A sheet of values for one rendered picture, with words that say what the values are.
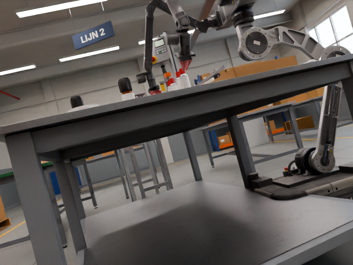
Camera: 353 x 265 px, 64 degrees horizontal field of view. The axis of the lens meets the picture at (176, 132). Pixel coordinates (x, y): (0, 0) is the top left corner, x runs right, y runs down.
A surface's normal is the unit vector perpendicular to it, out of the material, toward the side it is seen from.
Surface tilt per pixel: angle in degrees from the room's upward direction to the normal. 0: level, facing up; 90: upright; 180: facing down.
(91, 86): 90
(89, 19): 90
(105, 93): 90
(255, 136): 90
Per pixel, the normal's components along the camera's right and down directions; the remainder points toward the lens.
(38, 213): 0.30, -0.11
